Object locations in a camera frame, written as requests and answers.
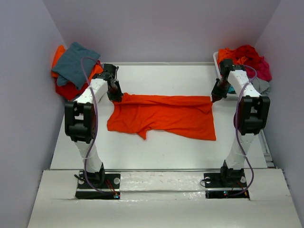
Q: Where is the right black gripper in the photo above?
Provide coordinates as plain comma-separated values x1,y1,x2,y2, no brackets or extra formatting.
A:
212,78,232,102

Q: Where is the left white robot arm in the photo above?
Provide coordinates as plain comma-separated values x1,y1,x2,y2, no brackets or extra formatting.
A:
64,64,123,188

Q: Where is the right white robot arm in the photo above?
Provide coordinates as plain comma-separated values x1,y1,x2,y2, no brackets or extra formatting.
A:
211,58,270,187

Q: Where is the cyan crumpled t shirt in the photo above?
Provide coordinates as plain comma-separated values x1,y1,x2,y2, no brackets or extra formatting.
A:
228,86,236,94

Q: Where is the white laundry basket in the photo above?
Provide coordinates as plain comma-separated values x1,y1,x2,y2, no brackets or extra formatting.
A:
213,51,238,100

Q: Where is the grey crumpled t shirt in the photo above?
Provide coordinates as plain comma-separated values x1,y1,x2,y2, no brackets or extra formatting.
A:
251,78,271,96

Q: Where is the red crumpled t shirt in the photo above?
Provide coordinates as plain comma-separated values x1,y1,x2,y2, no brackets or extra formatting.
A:
235,45,262,70

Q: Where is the red folded t shirt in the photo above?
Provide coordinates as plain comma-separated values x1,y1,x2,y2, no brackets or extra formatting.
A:
55,82,88,101

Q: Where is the magenta crumpled t shirt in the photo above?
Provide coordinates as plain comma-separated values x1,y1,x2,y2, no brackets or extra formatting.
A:
254,58,272,82

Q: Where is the teal folded t shirt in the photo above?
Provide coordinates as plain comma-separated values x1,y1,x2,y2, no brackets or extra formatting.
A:
52,42,100,90

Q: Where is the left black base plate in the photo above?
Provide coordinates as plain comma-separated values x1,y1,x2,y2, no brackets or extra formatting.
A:
74,171,121,200

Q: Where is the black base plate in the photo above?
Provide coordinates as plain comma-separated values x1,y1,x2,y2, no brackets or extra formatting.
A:
200,172,250,199
74,171,121,200

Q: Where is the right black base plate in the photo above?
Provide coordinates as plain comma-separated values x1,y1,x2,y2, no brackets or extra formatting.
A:
200,172,250,199

